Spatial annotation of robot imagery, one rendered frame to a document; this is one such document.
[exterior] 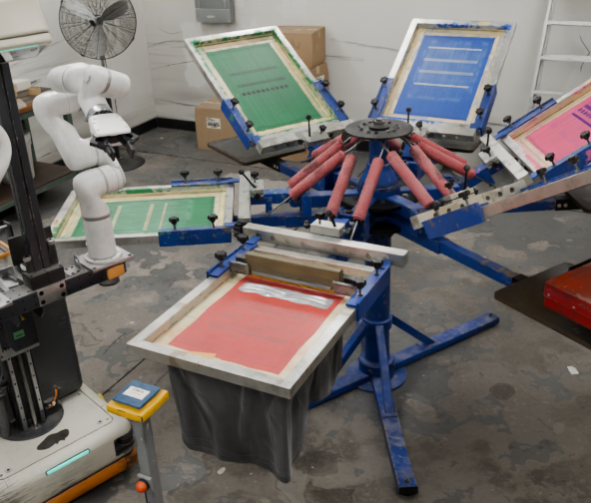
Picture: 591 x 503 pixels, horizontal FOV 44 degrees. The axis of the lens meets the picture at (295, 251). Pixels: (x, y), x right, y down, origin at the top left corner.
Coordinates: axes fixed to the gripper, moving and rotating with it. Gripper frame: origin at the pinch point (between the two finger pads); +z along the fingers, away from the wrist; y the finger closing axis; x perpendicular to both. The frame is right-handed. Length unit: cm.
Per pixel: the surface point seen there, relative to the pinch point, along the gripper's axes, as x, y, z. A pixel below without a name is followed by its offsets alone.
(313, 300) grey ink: 56, 64, 27
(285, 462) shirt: 79, 34, 68
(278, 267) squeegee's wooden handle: 57, 59, 8
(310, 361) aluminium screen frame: 42, 40, 58
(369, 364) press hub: 151, 135, 5
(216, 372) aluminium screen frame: 50, 15, 47
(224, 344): 57, 25, 33
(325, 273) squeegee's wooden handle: 48, 69, 22
